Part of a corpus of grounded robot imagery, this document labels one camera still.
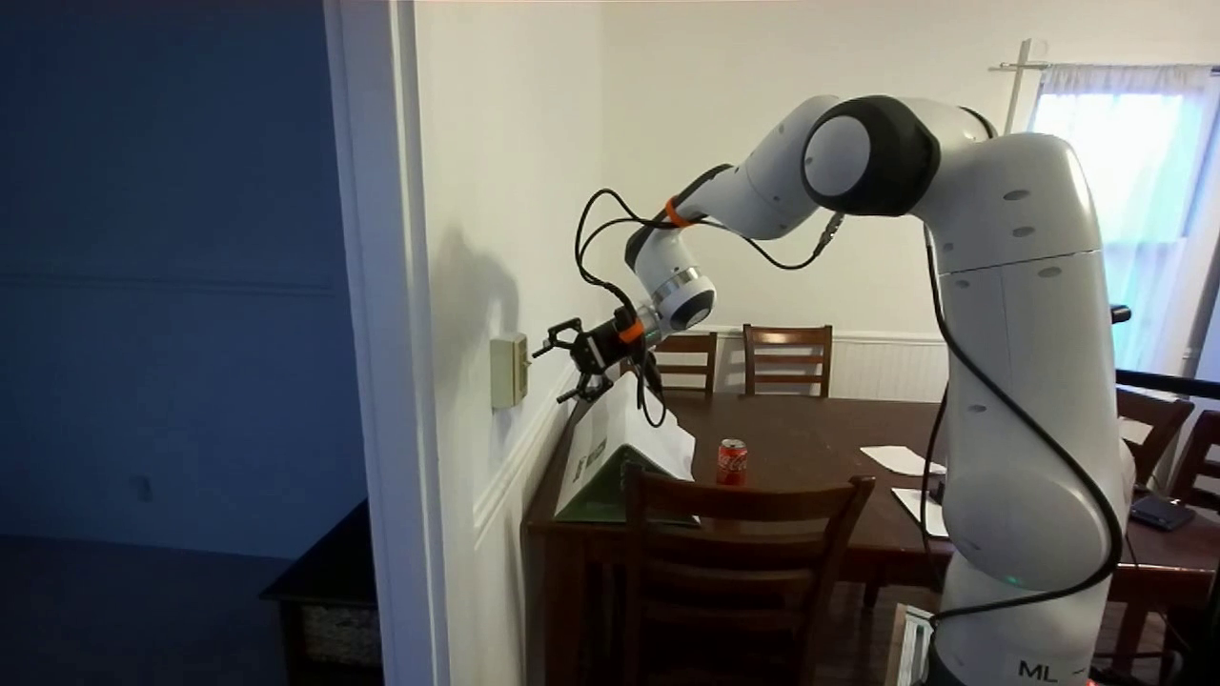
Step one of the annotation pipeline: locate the dark side cabinet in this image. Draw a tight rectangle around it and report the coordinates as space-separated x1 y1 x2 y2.
265 508 382 686

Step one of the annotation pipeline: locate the white paper sheet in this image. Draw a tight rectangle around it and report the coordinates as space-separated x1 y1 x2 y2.
894 486 950 540
862 446 945 477

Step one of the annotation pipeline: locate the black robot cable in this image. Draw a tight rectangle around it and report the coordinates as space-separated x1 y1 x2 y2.
570 156 1128 626

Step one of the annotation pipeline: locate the bright window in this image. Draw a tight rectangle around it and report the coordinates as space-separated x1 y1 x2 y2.
1031 64 1218 373

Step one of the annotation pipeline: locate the wooden chair far left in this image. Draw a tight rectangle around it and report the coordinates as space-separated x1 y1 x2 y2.
655 330 716 396

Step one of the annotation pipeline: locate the wooden chair at right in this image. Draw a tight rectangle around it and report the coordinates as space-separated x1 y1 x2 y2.
1117 388 1220 510

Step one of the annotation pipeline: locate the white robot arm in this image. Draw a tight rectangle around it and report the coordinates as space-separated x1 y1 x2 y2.
547 95 1135 686

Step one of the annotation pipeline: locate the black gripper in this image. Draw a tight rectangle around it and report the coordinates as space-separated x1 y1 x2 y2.
529 313 648 402

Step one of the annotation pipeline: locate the beige wall switch plate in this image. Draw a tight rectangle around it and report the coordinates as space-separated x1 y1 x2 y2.
492 335 529 410

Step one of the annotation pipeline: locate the wooden chair far right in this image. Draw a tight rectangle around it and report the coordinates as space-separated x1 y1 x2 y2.
744 322 831 396

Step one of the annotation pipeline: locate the dark wooden chair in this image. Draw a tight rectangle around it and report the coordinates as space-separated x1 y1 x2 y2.
620 477 875 686

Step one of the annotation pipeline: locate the red soda can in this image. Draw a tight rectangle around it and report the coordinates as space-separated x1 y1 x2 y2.
713 439 751 486

